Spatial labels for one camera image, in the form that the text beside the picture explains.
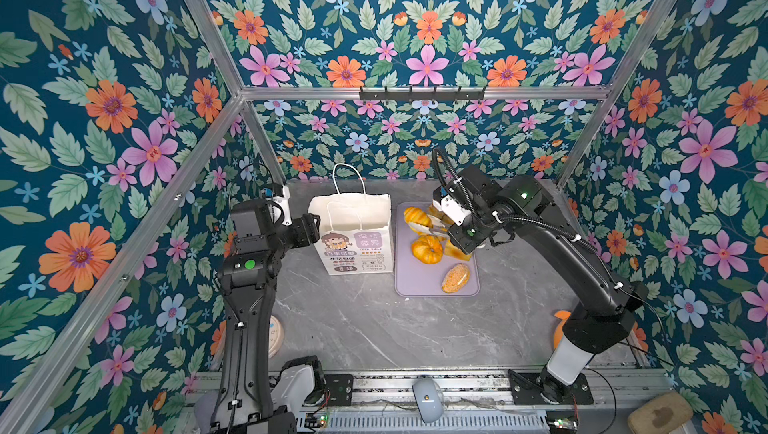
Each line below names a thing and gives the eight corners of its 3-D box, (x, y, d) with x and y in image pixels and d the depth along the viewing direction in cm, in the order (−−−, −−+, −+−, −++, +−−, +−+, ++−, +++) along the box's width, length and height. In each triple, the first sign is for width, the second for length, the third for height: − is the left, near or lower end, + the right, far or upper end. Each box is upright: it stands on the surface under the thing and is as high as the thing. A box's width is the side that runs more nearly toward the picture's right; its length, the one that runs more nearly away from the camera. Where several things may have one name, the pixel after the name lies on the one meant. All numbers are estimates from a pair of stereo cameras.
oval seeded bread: (447, 297, 90) (448, 291, 87) (436, 280, 94) (437, 274, 90) (472, 283, 93) (475, 276, 90) (461, 267, 97) (463, 261, 93)
